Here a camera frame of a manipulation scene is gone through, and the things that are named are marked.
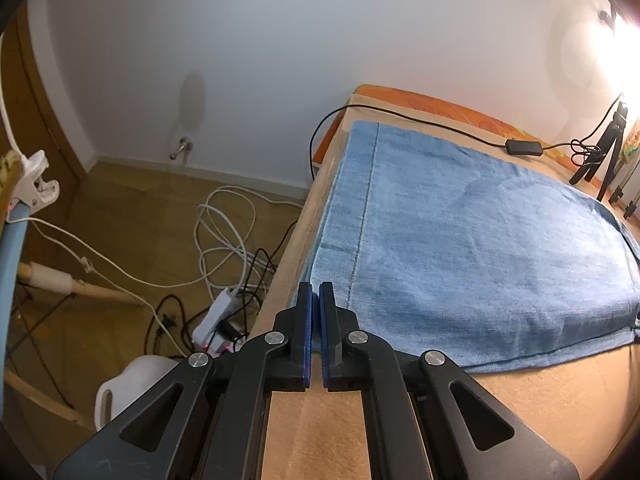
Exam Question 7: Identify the orange patterned mattress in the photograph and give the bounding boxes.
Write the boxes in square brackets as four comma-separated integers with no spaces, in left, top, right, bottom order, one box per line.
[311,84,588,173]

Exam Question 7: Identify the white coiled cable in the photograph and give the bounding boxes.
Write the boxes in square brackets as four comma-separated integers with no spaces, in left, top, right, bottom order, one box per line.
[195,186,307,302]

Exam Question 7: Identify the bright ring light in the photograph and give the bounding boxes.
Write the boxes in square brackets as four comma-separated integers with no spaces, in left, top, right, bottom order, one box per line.
[595,2,640,93]

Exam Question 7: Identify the black frame display rack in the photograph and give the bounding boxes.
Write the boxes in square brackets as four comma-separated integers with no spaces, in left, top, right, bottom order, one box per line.
[611,120,640,222]

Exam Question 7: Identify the brown wooden door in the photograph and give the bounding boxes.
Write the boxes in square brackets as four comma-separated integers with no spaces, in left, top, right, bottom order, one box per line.
[0,5,95,261]

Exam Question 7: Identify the black tripod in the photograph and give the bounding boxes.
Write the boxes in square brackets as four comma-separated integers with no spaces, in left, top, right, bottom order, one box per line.
[569,92,632,203]

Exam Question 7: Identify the black power adapter with cable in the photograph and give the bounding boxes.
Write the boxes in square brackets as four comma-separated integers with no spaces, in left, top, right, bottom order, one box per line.
[309,104,603,183]

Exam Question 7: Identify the blue denim pants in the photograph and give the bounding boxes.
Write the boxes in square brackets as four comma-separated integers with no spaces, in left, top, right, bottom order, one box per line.
[306,121,640,375]

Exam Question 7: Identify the black floor cable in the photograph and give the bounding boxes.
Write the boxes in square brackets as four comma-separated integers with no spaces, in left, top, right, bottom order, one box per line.
[142,220,301,361]

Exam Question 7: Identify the metal wall valve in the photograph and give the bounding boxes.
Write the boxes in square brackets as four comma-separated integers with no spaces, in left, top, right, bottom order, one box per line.
[169,136,195,165]

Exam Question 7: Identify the white power strip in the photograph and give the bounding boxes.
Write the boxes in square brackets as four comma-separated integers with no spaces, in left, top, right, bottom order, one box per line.
[192,287,251,357]

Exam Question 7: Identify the wooden stand frame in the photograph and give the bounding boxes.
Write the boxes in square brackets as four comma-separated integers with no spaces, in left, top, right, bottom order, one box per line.
[0,260,152,433]

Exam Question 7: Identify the white clamp lamp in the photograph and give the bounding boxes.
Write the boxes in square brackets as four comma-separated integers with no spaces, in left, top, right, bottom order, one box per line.
[0,35,62,212]

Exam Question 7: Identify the thin white cable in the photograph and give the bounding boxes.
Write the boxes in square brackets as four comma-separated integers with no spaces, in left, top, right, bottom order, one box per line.
[27,217,236,356]

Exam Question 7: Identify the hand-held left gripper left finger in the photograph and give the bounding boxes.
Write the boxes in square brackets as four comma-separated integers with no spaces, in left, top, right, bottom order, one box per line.
[52,282,316,480]

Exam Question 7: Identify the white plastic stool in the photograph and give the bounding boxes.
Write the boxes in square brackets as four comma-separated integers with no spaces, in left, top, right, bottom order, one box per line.
[95,354,177,433]

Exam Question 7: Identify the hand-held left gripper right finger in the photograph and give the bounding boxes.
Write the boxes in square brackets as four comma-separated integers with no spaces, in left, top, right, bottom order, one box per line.
[319,281,581,480]

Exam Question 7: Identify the light blue pole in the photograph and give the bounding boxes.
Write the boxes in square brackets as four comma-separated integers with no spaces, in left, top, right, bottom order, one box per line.
[0,207,30,373]

